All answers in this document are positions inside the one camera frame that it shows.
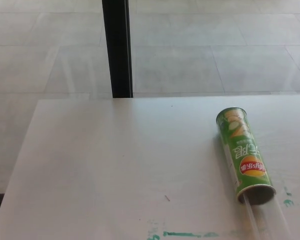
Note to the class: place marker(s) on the clear plastic chips tray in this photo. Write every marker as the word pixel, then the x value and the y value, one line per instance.
pixel 265 220

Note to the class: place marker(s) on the green chips can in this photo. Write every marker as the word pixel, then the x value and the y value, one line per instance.
pixel 242 155

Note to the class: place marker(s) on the black vertical post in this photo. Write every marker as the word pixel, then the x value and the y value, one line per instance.
pixel 117 50

